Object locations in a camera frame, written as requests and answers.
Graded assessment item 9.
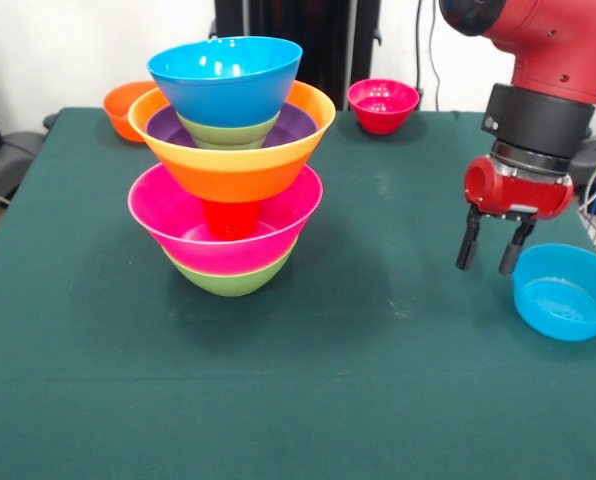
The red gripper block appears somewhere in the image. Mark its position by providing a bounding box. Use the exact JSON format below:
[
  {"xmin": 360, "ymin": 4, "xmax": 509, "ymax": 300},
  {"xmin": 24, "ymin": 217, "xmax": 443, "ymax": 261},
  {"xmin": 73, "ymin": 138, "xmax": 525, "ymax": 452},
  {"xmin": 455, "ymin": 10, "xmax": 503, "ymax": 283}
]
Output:
[{"xmin": 455, "ymin": 154, "xmax": 575, "ymax": 275}]

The small blue bowl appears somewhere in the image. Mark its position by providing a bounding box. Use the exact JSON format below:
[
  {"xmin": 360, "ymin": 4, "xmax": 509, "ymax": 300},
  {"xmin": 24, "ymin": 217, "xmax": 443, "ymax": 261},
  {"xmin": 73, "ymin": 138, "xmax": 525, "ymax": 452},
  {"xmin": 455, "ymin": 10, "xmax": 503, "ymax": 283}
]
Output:
[{"xmin": 511, "ymin": 243, "xmax": 596, "ymax": 343}]

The small pink bowl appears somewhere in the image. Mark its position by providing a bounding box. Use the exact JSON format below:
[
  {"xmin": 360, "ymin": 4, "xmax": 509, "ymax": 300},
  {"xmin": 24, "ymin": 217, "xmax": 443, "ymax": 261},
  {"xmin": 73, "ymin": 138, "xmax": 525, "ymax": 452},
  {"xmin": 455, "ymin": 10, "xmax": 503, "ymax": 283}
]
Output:
[{"xmin": 346, "ymin": 78, "xmax": 421, "ymax": 136}]

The dark green tablecloth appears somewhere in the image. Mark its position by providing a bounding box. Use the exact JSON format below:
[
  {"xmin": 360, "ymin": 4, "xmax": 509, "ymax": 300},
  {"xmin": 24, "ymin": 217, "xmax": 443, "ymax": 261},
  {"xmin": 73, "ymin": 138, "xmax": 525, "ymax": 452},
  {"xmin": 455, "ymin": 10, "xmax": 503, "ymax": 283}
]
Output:
[{"xmin": 0, "ymin": 107, "xmax": 596, "ymax": 480}]

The purple bowl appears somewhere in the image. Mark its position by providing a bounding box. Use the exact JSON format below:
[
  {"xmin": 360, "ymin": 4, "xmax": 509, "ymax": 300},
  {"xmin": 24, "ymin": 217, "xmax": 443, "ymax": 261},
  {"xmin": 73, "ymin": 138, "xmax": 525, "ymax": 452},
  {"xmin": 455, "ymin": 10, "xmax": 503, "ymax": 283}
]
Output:
[{"xmin": 145, "ymin": 102, "xmax": 319, "ymax": 150}]

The large green bowl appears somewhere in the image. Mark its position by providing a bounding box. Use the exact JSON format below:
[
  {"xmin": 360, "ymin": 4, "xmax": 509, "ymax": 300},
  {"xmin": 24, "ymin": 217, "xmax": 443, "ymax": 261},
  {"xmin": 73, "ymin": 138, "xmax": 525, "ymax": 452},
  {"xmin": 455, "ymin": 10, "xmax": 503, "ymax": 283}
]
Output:
[{"xmin": 165, "ymin": 244, "xmax": 299, "ymax": 298}]

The red cup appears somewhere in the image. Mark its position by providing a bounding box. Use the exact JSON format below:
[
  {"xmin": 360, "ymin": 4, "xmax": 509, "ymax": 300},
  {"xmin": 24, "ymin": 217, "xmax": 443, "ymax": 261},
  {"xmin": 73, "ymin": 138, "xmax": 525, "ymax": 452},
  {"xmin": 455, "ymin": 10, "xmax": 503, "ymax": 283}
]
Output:
[{"xmin": 200, "ymin": 198, "xmax": 263, "ymax": 241}]

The large orange bowl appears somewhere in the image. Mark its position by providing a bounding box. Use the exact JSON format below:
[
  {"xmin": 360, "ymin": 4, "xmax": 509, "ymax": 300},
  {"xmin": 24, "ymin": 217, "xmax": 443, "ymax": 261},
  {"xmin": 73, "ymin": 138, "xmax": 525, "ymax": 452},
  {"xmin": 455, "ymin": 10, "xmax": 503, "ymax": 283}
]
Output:
[{"xmin": 127, "ymin": 79, "xmax": 337, "ymax": 204}]

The large pink bowl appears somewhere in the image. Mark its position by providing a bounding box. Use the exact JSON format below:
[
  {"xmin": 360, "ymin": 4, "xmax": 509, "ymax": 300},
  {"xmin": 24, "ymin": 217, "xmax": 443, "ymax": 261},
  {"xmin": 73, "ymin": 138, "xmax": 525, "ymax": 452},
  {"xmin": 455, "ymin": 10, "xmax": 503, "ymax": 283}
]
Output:
[{"xmin": 127, "ymin": 162, "xmax": 324, "ymax": 277}]

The light green bowl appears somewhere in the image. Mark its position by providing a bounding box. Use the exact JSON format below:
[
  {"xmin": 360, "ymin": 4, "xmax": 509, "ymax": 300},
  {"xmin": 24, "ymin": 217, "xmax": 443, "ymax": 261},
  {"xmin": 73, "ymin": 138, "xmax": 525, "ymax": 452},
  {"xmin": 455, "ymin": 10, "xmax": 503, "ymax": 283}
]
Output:
[{"xmin": 176, "ymin": 110, "xmax": 282, "ymax": 150}]

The large blue bowl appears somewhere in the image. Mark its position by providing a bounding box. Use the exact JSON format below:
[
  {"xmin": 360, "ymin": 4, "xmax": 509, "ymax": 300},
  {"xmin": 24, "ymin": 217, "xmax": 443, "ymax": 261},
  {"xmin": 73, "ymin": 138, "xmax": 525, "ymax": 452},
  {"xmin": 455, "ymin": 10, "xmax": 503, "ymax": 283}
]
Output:
[{"xmin": 146, "ymin": 35, "xmax": 304, "ymax": 129}]

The small orange bowl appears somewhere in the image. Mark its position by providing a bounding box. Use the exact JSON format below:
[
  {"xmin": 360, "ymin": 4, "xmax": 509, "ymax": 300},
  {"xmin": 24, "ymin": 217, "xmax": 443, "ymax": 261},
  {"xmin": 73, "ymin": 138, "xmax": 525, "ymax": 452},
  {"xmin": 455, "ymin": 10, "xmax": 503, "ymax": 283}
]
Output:
[{"xmin": 102, "ymin": 80, "xmax": 159, "ymax": 144}]

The black wall cable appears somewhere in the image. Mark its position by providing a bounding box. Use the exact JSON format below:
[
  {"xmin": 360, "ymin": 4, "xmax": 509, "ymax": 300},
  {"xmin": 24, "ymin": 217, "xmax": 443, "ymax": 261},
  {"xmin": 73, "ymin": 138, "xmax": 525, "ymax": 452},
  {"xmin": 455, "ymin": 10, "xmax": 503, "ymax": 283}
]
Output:
[{"xmin": 414, "ymin": 0, "xmax": 425, "ymax": 109}]

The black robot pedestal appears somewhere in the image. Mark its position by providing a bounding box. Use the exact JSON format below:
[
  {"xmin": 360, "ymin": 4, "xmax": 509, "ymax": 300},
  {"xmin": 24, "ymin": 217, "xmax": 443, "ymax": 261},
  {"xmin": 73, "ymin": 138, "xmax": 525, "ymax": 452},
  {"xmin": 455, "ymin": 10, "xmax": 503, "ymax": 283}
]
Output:
[{"xmin": 212, "ymin": 0, "xmax": 383, "ymax": 109}]

